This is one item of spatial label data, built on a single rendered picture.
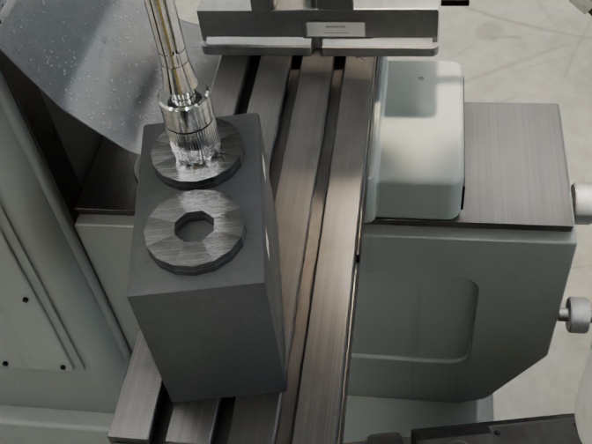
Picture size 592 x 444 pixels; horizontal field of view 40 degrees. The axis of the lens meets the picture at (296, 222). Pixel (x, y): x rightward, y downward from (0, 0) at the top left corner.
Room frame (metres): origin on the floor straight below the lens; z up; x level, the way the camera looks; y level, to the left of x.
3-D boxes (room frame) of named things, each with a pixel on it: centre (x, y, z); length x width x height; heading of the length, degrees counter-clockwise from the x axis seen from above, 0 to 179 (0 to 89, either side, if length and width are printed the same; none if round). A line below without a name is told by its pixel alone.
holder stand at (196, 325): (0.52, 0.09, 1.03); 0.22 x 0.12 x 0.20; 177
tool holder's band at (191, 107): (0.57, 0.08, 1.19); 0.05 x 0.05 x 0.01
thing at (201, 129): (0.57, 0.08, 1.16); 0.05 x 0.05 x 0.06
